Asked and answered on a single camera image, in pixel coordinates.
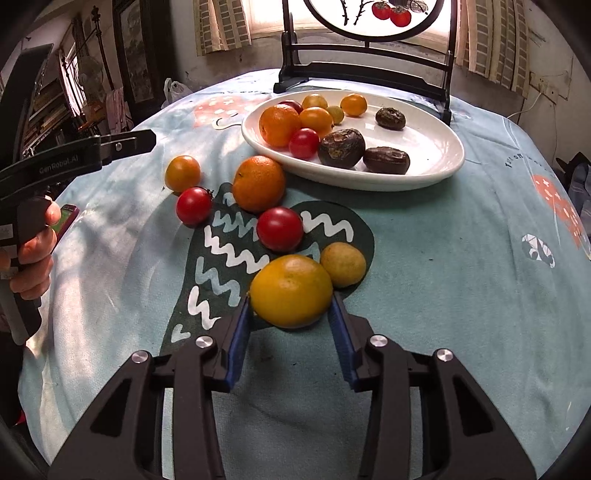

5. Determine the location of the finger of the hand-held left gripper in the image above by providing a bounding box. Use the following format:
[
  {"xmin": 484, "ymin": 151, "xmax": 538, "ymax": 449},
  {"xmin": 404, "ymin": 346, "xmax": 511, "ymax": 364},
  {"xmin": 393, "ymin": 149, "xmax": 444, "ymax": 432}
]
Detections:
[{"xmin": 98, "ymin": 129, "xmax": 157, "ymax": 167}]

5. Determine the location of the cluttered bookshelf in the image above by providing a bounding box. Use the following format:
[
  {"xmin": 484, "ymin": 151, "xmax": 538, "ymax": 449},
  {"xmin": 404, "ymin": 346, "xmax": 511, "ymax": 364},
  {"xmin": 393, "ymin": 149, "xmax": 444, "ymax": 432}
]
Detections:
[{"xmin": 21, "ymin": 46, "xmax": 79, "ymax": 153}]

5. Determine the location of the red smartphone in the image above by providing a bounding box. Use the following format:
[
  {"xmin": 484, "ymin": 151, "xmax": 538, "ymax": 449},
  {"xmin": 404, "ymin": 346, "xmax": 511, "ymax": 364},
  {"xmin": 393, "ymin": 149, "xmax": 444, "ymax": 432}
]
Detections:
[{"xmin": 48, "ymin": 204, "xmax": 80, "ymax": 252}]

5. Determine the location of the dark framed wall picture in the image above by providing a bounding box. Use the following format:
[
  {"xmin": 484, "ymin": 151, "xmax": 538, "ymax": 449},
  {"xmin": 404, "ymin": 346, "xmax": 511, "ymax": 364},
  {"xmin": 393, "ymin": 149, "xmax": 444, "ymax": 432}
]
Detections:
[{"xmin": 113, "ymin": 0, "xmax": 155, "ymax": 104}]

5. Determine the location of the black bag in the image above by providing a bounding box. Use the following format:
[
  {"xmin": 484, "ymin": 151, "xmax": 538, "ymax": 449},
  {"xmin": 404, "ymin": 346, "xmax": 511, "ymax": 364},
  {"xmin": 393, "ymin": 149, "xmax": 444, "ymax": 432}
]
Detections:
[{"xmin": 556, "ymin": 152, "xmax": 591, "ymax": 185}]

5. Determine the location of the light blue printed tablecloth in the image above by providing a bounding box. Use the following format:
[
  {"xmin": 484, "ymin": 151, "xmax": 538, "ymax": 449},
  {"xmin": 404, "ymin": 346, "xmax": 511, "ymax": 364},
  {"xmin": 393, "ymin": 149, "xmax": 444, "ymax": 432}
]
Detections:
[{"xmin": 18, "ymin": 68, "xmax": 591, "ymax": 480}]

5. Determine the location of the yellowish orange mandarin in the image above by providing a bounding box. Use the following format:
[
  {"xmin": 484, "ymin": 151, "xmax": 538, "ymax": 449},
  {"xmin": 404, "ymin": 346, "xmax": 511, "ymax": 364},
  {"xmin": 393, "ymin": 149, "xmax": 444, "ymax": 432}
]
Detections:
[{"xmin": 249, "ymin": 254, "xmax": 334, "ymax": 329}]

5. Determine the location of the white oval plate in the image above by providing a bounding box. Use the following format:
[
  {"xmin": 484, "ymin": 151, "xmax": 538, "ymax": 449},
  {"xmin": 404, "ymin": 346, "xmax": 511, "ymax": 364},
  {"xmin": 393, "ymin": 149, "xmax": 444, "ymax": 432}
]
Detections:
[{"xmin": 241, "ymin": 91, "xmax": 465, "ymax": 192}]

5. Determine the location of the bright window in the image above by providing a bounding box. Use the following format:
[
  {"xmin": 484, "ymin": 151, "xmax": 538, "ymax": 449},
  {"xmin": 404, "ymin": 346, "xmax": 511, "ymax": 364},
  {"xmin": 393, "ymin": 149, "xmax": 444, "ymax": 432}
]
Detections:
[{"xmin": 245, "ymin": 0, "xmax": 467, "ymax": 47}]

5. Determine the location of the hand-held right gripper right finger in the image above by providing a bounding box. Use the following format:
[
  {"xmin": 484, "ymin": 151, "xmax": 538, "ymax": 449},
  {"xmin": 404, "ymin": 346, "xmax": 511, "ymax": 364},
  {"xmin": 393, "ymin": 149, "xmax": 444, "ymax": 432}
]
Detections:
[{"xmin": 327, "ymin": 291, "xmax": 539, "ymax": 480}]

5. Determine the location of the large yellow tomato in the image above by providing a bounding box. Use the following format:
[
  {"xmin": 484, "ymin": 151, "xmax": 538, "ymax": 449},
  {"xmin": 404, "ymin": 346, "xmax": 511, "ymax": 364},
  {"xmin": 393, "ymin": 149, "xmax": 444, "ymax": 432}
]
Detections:
[{"xmin": 299, "ymin": 106, "xmax": 334, "ymax": 138}]

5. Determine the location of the white plastic bag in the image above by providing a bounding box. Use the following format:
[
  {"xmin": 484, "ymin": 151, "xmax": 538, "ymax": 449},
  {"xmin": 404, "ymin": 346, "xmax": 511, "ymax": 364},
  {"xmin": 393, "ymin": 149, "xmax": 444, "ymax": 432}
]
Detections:
[{"xmin": 161, "ymin": 78, "xmax": 192, "ymax": 109}]

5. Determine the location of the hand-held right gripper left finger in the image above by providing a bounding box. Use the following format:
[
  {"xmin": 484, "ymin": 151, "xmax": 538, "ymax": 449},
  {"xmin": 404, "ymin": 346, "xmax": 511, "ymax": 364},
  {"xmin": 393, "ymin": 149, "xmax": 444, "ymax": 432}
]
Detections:
[{"xmin": 48, "ymin": 295, "xmax": 254, "ymax": 480}]

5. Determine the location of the standing fan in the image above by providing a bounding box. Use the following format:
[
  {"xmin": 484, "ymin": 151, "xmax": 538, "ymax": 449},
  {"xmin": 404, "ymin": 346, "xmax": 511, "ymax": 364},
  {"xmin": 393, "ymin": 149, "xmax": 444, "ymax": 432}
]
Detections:
[{"xmin": 74, "ymin": 54, "xmax": 114, "ymax": 134}]

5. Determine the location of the large dark water chestnut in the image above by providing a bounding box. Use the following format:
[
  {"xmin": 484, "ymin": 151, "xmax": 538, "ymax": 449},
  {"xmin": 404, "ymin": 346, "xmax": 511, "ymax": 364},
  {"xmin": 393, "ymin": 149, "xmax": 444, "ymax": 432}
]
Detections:
[{"xmin": 318, "ymin": 128, "xmax": 365, "ymax": 169}]

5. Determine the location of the yellow orange tomato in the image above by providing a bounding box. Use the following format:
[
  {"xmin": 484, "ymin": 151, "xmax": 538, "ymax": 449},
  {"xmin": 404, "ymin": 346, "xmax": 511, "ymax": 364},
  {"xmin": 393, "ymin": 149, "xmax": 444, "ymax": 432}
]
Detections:
[{"xmin": 165, "ymin": 155, "xmax": 202, "ymax": 193}]

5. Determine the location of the small dark water chestnut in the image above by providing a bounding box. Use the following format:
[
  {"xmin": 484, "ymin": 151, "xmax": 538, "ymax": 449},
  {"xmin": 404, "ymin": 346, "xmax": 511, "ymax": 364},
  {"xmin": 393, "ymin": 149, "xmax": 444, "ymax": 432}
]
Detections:
[{"xmin": 375, "ymin": 107, "xmax": 406, "ymax": 131}]

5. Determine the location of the dull yellow citrus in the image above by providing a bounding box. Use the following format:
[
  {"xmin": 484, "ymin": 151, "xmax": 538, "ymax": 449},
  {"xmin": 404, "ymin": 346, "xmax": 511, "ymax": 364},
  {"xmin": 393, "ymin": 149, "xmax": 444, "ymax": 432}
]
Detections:
[{"xmin": 320, "ymin": 242, "xmax": 367, "ymax": 289}]

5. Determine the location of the person's left hand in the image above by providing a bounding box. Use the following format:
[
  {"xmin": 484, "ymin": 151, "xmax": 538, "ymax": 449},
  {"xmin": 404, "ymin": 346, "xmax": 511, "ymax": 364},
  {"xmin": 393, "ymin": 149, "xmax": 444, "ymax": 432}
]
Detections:
[{"xmin": 8, "ymin": 200, "xmax": 62, "ymax": 301}]

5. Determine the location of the beige checked curtain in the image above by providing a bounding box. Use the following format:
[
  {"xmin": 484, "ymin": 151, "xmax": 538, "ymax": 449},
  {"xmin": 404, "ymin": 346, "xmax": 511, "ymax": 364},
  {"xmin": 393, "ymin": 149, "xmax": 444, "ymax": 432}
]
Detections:
[
  {"xmin": 193, "ymin": 0, "xmax": 252, "ymax": 57},
  {"xmin": 455, "ymin": 0, "xmax": 532, "ymax": 100}
]

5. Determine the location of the round painted screen on stand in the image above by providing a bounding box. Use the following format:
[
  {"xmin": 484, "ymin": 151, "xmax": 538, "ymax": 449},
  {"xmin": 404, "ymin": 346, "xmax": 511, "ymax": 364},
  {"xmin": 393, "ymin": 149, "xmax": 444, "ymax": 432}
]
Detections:
[{"xmin": 273, "ymin": 0, "xmax": 458, "ymax": 126}]

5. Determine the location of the small orange tomato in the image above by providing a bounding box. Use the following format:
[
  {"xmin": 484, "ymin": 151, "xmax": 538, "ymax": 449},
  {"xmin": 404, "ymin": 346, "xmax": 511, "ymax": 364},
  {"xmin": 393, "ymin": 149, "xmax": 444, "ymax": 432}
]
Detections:
[{"xmin": 340, "ymin": 93, "xmax": 368, "ymax": 117}]

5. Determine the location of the white wall socket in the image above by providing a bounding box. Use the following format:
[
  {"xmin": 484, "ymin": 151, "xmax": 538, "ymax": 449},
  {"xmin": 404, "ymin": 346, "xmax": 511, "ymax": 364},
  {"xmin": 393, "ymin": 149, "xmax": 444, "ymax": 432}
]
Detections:
[{"xmin": 529, "ymin": 71, "xmax": 571, "ymax": 100}]

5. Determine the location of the red cherry tomato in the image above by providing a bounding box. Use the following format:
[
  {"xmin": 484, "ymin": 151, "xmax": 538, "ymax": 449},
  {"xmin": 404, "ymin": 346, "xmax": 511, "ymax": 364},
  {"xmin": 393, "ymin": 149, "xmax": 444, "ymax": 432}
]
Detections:
[
  {"xmin": 289, "ymin": 128, "xmax": 321, "ymax": 160},
  {"xmin": 257, "ymin": 207, "xmax": 304, "ymax": 252},
  {"xmin": 176, "ymin": 186, "xmax": 214, "ymax": 227}
]

